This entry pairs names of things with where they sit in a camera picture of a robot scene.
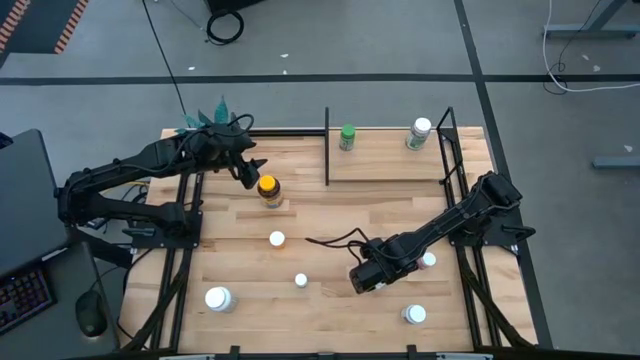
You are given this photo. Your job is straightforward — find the large white medicine bottle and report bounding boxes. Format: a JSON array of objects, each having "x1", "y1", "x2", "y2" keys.
[{"x1": 204, "y1": 286, "x2": 236, "y2": 314}]

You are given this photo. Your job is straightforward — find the black backlit keyboard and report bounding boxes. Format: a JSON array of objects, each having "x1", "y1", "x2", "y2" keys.
[{"x1": 0, "y1": 268, "x2": 57, "y2": 335}]

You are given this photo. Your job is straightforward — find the thin black floor cable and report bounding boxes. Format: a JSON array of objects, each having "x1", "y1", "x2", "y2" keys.
[{"x1": 542, "y1": 0, "x2": 604, "y2": 96}]

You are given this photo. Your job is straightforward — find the long black floor cable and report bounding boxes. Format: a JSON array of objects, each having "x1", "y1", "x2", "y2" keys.
[{"x1": 141, "y1": 0, "x2": 189, "y2": 117}]

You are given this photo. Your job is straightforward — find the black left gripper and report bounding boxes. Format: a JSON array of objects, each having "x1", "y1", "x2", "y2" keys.
[{"x1": 192, "y1": 123, "x2": 269, "y2": 190}]

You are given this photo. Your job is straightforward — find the fish oil bottle yellow cap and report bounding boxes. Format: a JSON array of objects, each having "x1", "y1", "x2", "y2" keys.
[{"x1": 257, "y1": 174, "x2": 285, "y2": 210}]

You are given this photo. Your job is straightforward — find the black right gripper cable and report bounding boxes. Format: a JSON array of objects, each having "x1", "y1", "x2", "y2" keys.
[{"x1": 305, "y1": 228, "x2": 374, "y2": 261}]

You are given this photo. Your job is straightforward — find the black equipment box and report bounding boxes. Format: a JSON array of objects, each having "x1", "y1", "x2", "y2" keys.
[{"x1": 207, "y1": 0, "x2": 266, "y2": 16}]

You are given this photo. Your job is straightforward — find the green plant in white pot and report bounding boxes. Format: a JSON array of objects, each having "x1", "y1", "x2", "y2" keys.
[{"x1": 182, "y1": 97, "x2": 237, "y2": 136}]

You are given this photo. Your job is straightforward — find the black computer mouse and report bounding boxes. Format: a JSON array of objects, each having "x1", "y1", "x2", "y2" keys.
[{"x1": 74, "y1": 289, "x2": 109, "y2": 338}]

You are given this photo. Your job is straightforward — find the black orange striped mat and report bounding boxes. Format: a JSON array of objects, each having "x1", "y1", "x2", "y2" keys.
[{"x1": 0, "y1": 0, "x2": 90, "y2": 55}]

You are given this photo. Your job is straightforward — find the coiled black floor cable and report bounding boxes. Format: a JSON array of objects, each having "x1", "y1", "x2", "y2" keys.
[{"x1": 205, "y1": 9, "x2": 245, "y2": 46}]

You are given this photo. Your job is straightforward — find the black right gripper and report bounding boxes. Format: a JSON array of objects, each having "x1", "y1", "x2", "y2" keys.
[{"x1": 348, "y1": 237, "x2": 421, "y2": 296}]

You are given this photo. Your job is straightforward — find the white bottle wide cap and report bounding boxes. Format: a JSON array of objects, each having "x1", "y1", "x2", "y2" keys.
[{"x1": 401, "y1": 303, "x2": 428, "y2": 326}]

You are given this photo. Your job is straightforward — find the green cap medicine bottle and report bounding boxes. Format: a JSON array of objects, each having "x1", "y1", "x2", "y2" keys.
[{"x1": 338, "y1": 123, "x2": 357, "y2": 152}]

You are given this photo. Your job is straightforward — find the white bottle green label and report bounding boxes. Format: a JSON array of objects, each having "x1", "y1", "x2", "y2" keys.
[{"x1": 405, "y1": 117, "x2": 433, "y2": 151}]

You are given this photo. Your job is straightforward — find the grey desk leg foot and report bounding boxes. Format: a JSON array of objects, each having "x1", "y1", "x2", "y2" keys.
[
  {"x1": 543, "y1": 0, "x2": 640, "y2": 41},
  {"x1": 592, "y1": 154, "x2": 640, "y2": 169}
]

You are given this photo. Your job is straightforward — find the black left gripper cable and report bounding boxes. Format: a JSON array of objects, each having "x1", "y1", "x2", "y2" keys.
[{"x1": 169, "y1": 113, "x2": 256, "y2": 166}]

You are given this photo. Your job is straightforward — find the grey desk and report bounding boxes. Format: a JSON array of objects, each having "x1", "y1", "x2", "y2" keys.
[{"x1": 0, "y1": 239, "x2": 121, "y2": 360}]

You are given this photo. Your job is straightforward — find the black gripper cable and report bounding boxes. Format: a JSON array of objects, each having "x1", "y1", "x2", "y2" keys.
[
  {"x1": 169, "y1": 113, "x2": 256, "y2": 166},
  {"x1": 305, "y1": 228, "x2": 374, "y2": 261}
]

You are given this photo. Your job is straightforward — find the black shelf frame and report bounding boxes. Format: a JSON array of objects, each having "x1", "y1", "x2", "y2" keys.
[{"x1": 323, "y1": 106, "x2": 426, "y2": 187}]

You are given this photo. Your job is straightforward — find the white floor cable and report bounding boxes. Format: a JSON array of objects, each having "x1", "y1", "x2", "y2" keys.
[{"x1": 542, "y1": 0, "x2": 640, "y2": 94}]

